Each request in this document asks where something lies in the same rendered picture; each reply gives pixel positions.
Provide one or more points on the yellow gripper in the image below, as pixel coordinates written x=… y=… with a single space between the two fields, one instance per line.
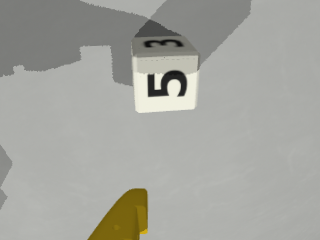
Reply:
x=126 y=220

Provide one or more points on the white number cube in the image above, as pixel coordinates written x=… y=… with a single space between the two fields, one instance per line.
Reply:
x=165 y=73

